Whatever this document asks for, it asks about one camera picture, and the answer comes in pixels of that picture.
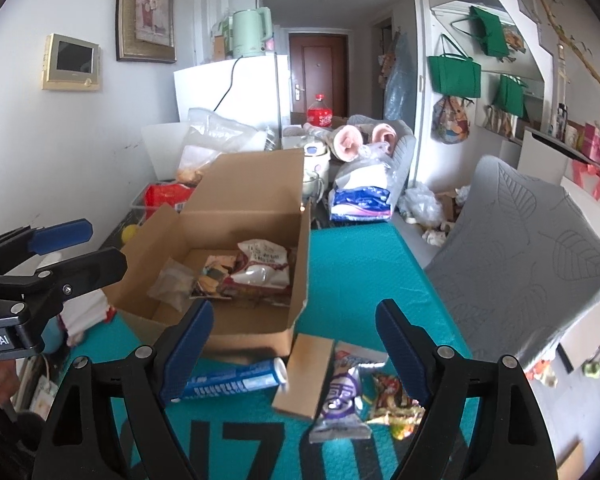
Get wall intercom panel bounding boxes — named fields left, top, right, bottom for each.
left=41, top=33, right=102, bottom=92

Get framed picture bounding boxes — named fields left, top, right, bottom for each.
left=116, top=0, right=177, bottom=64

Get brown entrance door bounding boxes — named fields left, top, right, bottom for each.
left=288, top=32, right=349, bottom=123

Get white and red pouch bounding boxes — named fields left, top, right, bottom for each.
left=228, top=239, right=293, bottom=291

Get clear plastic bag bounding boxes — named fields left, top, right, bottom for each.
left=177, top=108, right=268, bottom=186

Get patterned cloth bag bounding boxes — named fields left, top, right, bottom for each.
left=431, top=96, right=473, bottom=145

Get pink plush toy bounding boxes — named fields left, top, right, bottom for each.
left=330, top=120, right=406, bottom=163

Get brown cardboard box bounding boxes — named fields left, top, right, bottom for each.
left=102, top=147, right=313, bottom=361

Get grey cushioned seat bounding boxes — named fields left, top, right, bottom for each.
left=390, top=132, right=417, bottom=196

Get green electric kettle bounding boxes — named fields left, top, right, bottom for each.
left=231, top=7, right=273, bottom=58

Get white cabinet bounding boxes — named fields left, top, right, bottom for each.
left=500, top=127, right=600, bottom=241

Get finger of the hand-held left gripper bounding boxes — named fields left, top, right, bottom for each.
left=0, top=218, right=94, bottom=277
left=0, top=247, right=129, bottom=313

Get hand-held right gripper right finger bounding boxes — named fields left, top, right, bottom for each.
left=375, top=298, right=556, bottom=480

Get white rice cooker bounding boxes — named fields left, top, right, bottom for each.
left=282, top=137, right=333, bottom=198

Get white and red bag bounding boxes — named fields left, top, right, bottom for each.
left=60, top=290, right=117, bottom=346

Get silver and purple packet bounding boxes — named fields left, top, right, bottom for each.
left=308, top=340, right=388, bottom=443

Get grey leaf-pattern chair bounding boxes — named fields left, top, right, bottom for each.
left=422, top=155, right=600, bottom=371

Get white fridge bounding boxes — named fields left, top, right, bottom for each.
left=173, top=53, right=291, bottom=151

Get red soda bottle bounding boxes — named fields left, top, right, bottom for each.
left=307, top=94, right=333, bottom=131

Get sandwich snack clear packet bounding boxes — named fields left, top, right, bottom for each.
left=190, top=255, right=238, bottom=301

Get person's left hand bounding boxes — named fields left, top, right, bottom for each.
left=0, top=360, right=20, bottom=407

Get red gift boxes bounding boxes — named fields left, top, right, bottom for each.
left=582, top=122, right=600, bottom=166

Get teal bubble mat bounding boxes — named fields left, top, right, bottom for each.
left=45, top=223, right=473, bottom=480

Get blue cookie tube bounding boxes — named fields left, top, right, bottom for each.
left=172, top=357, right=287, bottom=403

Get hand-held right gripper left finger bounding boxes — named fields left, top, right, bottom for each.
left=32, top=300, right=216, bottom=480

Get black kettle cable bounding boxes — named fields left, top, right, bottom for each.
left=212, top=56, right=243, bottom=111

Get white plastic floor bag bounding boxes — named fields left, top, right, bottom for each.
left=397, top=182, right=443, bottom=228

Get blue bubble wrap roll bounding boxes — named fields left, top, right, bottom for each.
left=384, top=35, right=416, bottom=121

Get large green tote bag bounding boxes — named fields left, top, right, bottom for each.
left=427, top=35, right=482, bottom=97

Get blue tissue pack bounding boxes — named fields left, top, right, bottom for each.
left=330, top=160, right=398, bottom=223

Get small kraft paper box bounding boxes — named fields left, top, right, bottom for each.
left=271, top=333, right=336, bottom=421

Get red plastic package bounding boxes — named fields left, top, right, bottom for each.
left=144, top=183, right=196, bottom=211

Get brown cereal packet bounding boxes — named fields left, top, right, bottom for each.
left=365, top=372, right=426, bottom=441

